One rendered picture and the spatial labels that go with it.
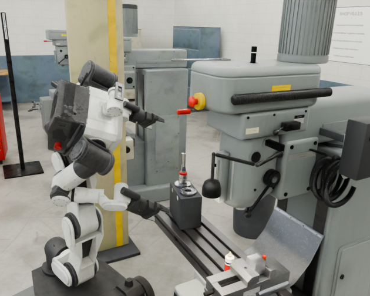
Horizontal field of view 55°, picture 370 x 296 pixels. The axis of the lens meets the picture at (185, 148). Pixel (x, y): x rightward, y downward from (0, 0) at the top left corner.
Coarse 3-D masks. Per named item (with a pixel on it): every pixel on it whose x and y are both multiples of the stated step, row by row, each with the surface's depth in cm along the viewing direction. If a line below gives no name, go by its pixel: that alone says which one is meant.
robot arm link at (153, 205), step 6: (144, 198) 172; (144, 204) 169; (150, 204) 171; (156, 204) 173; (138, 210) 167; (144, 210) 170; (150, 210) 171; (156, 210) 172; (144, 216) 175; (150, 216) 175
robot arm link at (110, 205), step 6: (102, 192) 161; (102, 198) 159; (102, 204) 159; (108, 204) 158; (114, 204) 159; (120, 204) 159; (126, 204) 161; (108, 210) 162; (114, 210) 163; (120, 210) 163
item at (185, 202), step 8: (176, 184) 200; (192, 184) 204; (176, 192) 194; (184, 192) 191; (192, 192) 192; (176, 200) 195; (184, 200) 187; (192, 200) 189; (200, 200) 190; (176, 208) 196; (184, 208) 189; (192, 208) 190; (200, 208) 192; (176, 216) 198; (184, 216) 191; (192, 216) 192; (200, 216) 194; (184, 224) 192; (192, 224) 194; (200, 224) 195
